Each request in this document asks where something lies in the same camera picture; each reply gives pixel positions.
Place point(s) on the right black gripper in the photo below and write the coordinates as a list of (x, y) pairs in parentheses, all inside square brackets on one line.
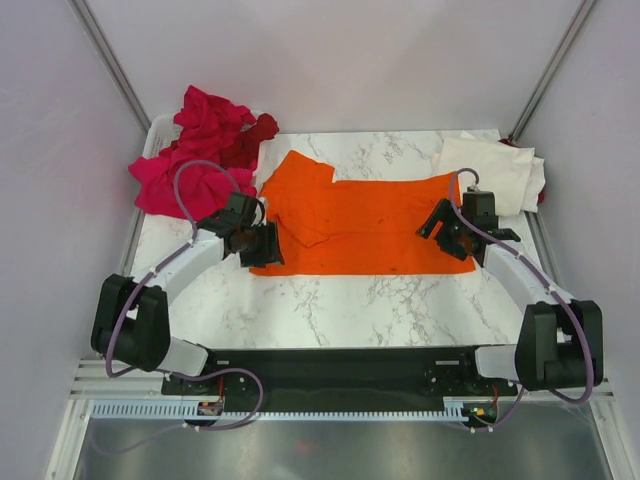
[(442, 212)]

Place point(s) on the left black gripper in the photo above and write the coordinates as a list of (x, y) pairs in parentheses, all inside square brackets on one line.
[(270, 250)]

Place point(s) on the orange t shirt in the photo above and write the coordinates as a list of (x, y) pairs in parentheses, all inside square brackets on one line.
[(353, 227)]

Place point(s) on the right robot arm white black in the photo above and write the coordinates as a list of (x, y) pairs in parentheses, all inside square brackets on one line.
[(560, 343)]

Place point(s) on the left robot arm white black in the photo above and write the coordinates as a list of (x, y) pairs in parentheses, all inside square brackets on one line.
[(132, 319)]

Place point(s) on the folded cream t shirt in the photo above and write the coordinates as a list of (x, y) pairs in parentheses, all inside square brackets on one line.
[(503, 170)]

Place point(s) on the folded white t shirt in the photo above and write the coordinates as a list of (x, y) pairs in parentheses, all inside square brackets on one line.
[(534, 187)]

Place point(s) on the dark red t shirt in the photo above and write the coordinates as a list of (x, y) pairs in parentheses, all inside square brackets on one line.
[(244, 151)]

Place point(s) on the pink red t shirt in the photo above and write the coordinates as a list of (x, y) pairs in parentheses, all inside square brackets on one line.
[(189, 170)]

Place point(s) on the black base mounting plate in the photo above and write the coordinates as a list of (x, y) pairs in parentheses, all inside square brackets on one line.
[(363, 379)]

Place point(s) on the white laundry basket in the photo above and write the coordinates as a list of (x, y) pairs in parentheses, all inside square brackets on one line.
[(162, 132)]

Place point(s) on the aluminium cross extrusion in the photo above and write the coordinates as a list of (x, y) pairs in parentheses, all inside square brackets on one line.
[(92, 382)]

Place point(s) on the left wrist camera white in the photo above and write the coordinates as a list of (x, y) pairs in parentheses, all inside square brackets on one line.
[(262, 212)]

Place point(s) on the left aluminium side rail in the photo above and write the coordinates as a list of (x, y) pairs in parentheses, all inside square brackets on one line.
[(114, 292)]

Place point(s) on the white slotted cable duct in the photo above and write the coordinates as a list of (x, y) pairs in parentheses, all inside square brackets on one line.
[(195, 410)]

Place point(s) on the right aluminium frame post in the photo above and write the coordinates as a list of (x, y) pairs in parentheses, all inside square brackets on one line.
[(560, 54)]

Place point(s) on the aluminium frame post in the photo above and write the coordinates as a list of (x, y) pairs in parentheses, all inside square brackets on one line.
[(98, 38), (560, 54)]

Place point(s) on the left aluminium frame post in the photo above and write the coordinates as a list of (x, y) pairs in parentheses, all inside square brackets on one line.
[(98, 38)]

